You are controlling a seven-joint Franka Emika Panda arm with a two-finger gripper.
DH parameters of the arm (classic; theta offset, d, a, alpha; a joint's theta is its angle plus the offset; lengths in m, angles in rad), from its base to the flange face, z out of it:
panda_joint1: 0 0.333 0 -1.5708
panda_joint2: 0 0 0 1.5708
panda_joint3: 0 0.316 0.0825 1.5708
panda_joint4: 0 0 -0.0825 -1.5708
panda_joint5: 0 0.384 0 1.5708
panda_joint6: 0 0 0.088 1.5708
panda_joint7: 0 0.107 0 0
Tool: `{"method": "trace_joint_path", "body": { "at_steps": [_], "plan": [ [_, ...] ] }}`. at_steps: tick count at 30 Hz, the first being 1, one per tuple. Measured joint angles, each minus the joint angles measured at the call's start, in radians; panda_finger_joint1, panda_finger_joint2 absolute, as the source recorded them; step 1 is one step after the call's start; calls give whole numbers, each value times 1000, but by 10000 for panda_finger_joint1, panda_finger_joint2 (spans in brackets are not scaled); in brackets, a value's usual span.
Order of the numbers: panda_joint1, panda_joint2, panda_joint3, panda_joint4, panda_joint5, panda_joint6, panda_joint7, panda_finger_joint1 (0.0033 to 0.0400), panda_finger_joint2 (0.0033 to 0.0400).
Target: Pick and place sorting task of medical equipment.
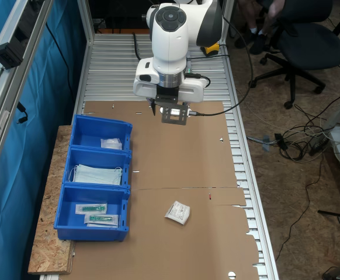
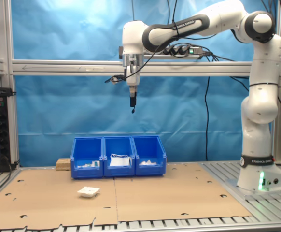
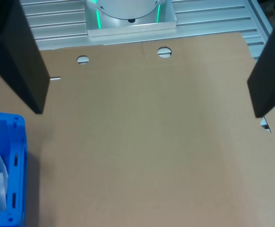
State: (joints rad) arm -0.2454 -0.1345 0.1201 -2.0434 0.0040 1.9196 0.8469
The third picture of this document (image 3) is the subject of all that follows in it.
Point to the blue bin holding white packets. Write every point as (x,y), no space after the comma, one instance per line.
(18,165)

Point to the brown cardboard sheet with holes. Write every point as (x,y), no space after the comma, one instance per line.
(151,142)

